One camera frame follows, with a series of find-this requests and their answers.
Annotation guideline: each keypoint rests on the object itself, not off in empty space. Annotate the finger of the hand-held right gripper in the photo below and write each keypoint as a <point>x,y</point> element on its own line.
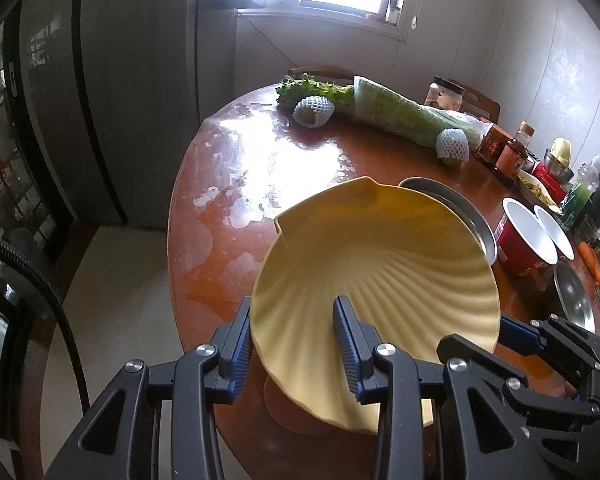
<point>517,332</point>
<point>480,357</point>

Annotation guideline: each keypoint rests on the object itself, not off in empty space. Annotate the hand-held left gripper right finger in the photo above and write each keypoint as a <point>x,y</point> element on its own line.
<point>347,352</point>

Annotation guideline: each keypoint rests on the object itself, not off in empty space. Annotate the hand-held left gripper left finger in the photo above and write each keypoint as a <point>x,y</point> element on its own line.
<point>237,355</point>

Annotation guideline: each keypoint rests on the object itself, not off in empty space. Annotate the yellow shell-shaped plate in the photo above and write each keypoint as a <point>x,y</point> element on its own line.
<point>380,260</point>

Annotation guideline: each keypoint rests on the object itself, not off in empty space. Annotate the red and white paper bowl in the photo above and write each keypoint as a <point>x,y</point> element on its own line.
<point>522,227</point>
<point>560,237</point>

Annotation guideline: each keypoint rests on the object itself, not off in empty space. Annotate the shallow steel bowl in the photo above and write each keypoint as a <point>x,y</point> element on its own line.
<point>575,300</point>

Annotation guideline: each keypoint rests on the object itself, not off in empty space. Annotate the orange carrot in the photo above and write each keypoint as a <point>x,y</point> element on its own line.
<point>592,262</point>

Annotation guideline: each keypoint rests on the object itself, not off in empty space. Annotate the large steel bowl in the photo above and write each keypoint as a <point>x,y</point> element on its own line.
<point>476,232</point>

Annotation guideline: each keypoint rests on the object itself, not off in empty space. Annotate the clear drinking glass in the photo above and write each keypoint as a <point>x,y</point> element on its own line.
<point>587,230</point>

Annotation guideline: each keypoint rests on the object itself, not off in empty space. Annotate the white dish with food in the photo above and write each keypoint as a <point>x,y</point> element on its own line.
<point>535,190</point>

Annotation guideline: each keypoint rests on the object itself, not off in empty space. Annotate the green drink bottle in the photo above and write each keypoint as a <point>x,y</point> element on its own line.
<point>577,200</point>

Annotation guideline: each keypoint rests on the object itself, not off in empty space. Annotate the red tissue box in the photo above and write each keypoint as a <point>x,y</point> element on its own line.
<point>550,185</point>

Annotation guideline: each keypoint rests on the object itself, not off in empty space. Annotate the deep steel bowl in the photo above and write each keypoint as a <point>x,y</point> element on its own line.
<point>560,172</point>

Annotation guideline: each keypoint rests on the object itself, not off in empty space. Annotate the brown sauce bottle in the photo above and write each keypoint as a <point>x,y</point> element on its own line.
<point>512,160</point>

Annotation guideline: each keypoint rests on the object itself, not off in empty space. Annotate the sauce jar with orange label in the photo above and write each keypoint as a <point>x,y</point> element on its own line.
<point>490,145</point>

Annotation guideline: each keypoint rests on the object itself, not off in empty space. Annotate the fruit in white foam net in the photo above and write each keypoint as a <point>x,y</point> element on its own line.
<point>452,147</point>
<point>317,110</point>

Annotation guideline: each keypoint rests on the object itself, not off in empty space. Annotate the wooden chair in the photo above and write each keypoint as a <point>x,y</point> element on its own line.
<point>482,102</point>
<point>320,70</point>

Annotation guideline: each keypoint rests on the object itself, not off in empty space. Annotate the clear jar with black lid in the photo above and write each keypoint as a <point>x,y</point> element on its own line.
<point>445,95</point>

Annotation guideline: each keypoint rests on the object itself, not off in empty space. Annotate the wrapped napa cabbage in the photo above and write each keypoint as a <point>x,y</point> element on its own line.
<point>405,110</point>

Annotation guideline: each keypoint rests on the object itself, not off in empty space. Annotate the leafy green vegetable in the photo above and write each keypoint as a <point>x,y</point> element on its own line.
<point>320,91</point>

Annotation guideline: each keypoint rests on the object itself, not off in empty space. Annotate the grey refrigerator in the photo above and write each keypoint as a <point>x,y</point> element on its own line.
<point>130,85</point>

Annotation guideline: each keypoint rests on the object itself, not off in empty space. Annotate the dark glass door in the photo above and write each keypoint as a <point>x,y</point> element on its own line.
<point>10,160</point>

